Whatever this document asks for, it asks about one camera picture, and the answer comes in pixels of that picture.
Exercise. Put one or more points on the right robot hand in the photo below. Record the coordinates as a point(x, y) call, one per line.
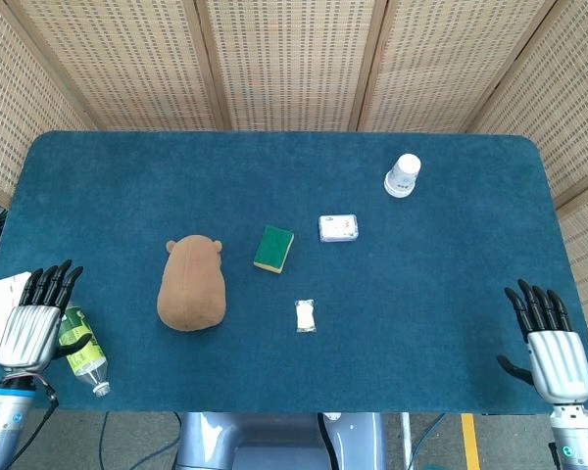
point(558, 352)

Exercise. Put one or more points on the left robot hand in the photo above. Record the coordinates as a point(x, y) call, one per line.
point(29, 333)

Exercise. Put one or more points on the brown plush toy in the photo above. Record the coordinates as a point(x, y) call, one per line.
point(192, 284)

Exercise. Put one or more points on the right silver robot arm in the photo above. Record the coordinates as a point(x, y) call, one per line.
point(575, 436)

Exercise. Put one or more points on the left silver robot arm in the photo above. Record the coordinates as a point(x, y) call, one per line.
point(5, 416)

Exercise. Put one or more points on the green label plastic bottle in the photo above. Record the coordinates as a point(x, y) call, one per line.
point(84, 350)

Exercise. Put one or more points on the white paper cup stack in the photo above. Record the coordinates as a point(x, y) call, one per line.
point(402, 177)

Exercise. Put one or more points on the clear plastic clip box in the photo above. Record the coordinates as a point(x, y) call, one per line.
point(338, 228)

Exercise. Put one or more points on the small white packet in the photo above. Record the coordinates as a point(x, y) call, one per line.
point(305, 316)

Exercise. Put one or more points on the green yellow sponge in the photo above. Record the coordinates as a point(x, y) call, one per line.
point(274, 249)

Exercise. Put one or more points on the blue table mat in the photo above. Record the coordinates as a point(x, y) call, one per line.
point(294, 269)

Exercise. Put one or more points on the silver robot torso base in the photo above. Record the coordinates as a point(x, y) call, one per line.
point(281, 440)

